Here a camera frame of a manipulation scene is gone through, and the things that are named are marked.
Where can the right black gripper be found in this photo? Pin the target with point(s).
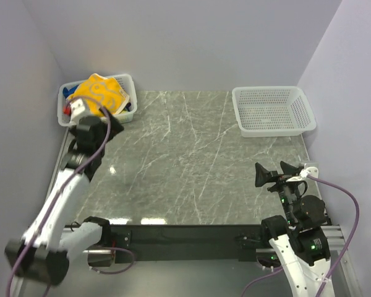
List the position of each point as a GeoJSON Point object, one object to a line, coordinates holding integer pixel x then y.
{"type": "Point", "coordinates": [261, 175]}

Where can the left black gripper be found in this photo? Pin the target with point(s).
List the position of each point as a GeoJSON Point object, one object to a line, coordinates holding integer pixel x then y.
{"type": "Point", "coordinates": [116, 128]}

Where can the yellow duck towel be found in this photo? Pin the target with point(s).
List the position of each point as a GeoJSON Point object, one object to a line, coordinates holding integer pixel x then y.
{"type": "Point", "coordinates": [107, 91]}

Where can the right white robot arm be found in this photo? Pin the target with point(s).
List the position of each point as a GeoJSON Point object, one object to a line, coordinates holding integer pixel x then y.
{"type": "Point", "coordinates": [297, 237]}

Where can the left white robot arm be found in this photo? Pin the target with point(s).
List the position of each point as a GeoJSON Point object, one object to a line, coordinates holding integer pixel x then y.
{"type": "Point", "coordinates": [42, 254]}

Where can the left white plastic basket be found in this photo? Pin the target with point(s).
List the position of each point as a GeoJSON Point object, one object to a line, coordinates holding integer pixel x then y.
{"type": "Point", "coordinates": [125, 116]}

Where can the white plastic basket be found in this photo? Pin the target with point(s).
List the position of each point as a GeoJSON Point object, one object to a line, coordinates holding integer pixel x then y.
{"type": "Point", "coordinates": [272, 111]}
{"type": "Point", "coordinates": [125, 116]}

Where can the blue towel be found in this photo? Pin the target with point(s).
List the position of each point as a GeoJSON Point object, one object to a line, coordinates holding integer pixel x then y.
{"type": "Point", "coordinates": [69, 91]}

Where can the right white plastic basket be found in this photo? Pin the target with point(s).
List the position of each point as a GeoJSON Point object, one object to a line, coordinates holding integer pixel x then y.
{"type": "Point", "coordinates": [272, 111]}

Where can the black base beam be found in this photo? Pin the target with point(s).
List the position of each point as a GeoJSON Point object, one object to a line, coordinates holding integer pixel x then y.
{"type": "Point", "coordinates": [188, 242]}

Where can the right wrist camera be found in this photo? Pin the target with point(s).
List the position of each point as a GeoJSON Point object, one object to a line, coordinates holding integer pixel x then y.
{"type": "Point", "coordinates": [306, 173]}

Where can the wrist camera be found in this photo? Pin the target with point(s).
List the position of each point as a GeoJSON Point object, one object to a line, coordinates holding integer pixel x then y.
{"type": "Point", "coordinates": [306, 173]}
{"type": "Point", "coordinates": [76, 110]}

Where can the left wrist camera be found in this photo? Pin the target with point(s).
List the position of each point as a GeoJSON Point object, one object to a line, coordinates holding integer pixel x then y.
{"type": "Point", "coordinates": [76, 110]}

